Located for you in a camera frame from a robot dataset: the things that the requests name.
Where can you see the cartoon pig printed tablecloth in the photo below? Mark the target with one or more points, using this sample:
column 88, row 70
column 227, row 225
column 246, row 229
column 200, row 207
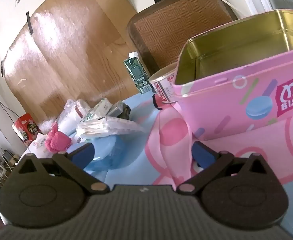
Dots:
column 141, row 110

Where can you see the dark silver object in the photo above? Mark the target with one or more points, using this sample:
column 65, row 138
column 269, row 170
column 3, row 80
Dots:
column 122, row 111

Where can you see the red snack box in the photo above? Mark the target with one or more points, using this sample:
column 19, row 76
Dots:
column 25, row 130

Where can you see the black tape strip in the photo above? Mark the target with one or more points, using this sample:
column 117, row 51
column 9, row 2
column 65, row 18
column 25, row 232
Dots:
column 29, row 23

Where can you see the red white tape roll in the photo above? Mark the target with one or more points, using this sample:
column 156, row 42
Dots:
column 161, row 87

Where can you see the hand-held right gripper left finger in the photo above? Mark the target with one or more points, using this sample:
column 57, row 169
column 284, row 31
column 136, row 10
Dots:
column 82, row 153

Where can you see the large white tissue pack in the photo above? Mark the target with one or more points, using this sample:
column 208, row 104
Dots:
column 37, row 143

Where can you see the pink cardboard box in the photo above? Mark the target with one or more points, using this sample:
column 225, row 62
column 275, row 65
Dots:
column 224, row 110

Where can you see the blue soft packet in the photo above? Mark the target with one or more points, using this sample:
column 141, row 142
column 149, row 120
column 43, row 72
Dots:
column 111, row 152

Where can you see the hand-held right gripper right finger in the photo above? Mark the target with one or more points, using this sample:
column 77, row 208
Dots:
column 203, row 155

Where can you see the green white drink carton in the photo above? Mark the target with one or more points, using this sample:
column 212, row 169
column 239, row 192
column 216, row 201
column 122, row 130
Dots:
column 136, row 75

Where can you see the brown woven chair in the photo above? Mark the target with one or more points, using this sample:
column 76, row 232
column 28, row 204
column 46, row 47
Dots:
column 176, row 30

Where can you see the pink fluffy cloth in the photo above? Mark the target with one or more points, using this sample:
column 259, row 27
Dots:
column 57, row 141

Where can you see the bag of white cups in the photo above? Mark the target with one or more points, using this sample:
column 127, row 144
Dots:
column 69, row 120

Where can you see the wooden board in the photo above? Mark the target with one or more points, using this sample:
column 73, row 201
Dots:
column 74, row 55

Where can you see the small white tissue pack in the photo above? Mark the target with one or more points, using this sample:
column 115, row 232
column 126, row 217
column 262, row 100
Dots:
column 97, row 110

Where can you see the clear plastic packet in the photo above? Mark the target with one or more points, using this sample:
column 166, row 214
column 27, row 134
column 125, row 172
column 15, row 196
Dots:
column 106, row 127

